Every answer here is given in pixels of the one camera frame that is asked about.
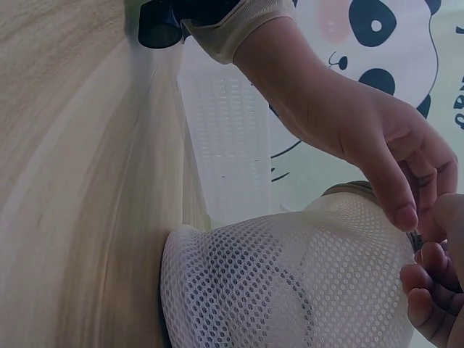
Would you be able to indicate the person's right hand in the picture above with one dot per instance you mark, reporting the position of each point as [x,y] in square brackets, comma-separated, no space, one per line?
[442,304]

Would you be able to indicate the person's left hand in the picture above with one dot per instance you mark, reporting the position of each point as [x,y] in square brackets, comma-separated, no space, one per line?
[326,105]

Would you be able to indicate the white mesh laundry bag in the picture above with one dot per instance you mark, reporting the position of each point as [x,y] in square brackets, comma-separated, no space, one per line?
[344,261]

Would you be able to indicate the white slotted plastic basket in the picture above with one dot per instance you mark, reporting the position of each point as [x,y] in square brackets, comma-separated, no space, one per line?
[228,137]

